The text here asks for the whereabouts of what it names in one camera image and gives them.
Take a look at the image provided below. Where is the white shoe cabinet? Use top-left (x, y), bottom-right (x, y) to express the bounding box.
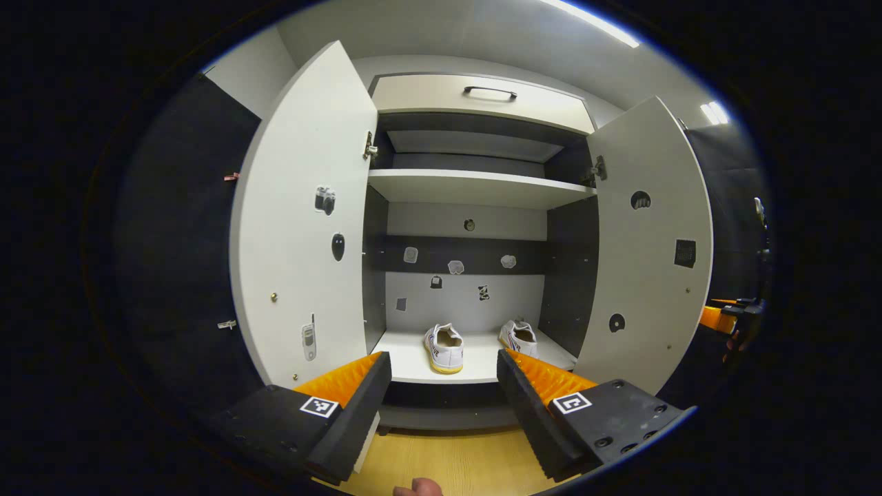
top-left (229, 40), bottom-right (714, 476)

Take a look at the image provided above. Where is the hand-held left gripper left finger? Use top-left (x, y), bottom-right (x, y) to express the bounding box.
top-left (207, 351), bottom-right (393, 485)

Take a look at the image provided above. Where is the white cabinet shelf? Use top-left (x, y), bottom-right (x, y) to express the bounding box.
top-left (372, 329), bottom-right (578, 385)
top-left (367, 169), bottom-right (597, 211)

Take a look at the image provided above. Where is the white canvas shoe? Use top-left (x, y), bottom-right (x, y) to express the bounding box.
top-left (423, 322), bottom-right (465, 375)
top-left (499, 318), bottom-right (540, 360)

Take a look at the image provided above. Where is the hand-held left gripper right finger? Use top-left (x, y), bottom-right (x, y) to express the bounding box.
top-left (495, 347), bottom-right (699, 484)

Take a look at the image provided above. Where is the white cabinet drawer front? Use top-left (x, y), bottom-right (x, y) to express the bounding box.
top-left (369, 72), bottom-right (597, 136)

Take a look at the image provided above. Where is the black drawer handle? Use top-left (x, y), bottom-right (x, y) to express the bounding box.
top-left (463, 85), bottom-right (518, 101)

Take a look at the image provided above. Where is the long ceiling light strip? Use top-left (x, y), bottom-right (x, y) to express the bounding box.
top-left (541, 0), bottom-right (642, 49)

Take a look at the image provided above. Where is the white cabinet door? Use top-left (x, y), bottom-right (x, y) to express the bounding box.
top-left (229, 40), bottom-right (381, 476)
top-left (575, 95), bottom-right (714, 397)

